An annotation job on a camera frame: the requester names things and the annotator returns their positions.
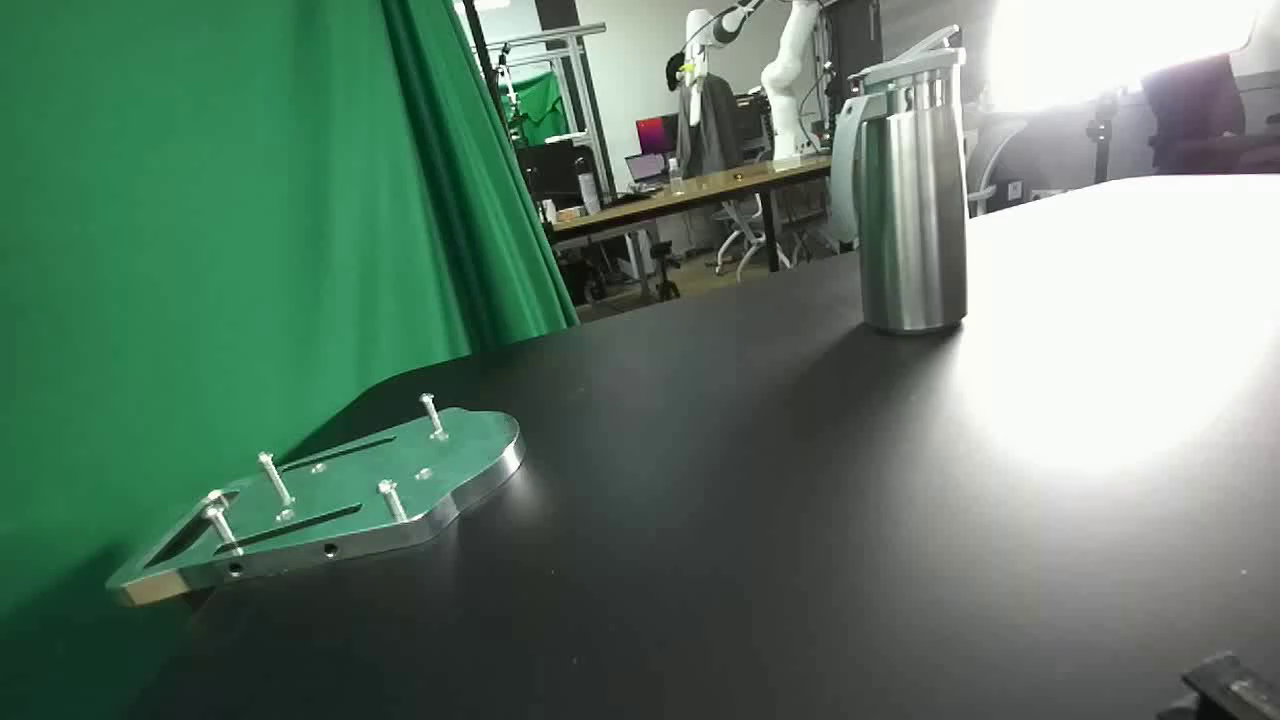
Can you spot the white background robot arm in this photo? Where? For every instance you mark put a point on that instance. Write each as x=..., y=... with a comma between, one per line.
x=794, y=74
x=701, y=93

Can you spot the metal mounting plate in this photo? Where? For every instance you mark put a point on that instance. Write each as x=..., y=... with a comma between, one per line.
x=344, y=504

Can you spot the dark computer monitor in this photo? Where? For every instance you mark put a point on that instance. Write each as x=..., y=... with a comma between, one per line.
x=659, y=135

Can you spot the silver bolt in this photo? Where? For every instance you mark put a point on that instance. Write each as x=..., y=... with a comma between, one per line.
x=392, y=502
x=273, y=483
x=433, y=416
x=219, y=521

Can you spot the black clamp corner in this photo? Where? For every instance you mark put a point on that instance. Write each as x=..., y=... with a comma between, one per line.
x=1226, y=691

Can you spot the dark office chair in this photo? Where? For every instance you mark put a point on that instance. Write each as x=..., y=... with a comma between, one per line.
x=1199, y=110

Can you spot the wooden background table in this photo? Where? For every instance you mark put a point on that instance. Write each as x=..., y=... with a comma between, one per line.
x=682, y=197

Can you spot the green fabric backdrop curtain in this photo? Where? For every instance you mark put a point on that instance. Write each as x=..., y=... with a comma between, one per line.
x=227, y=255

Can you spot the stainless steel thermos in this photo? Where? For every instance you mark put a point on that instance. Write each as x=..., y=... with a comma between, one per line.
x=912, y=200

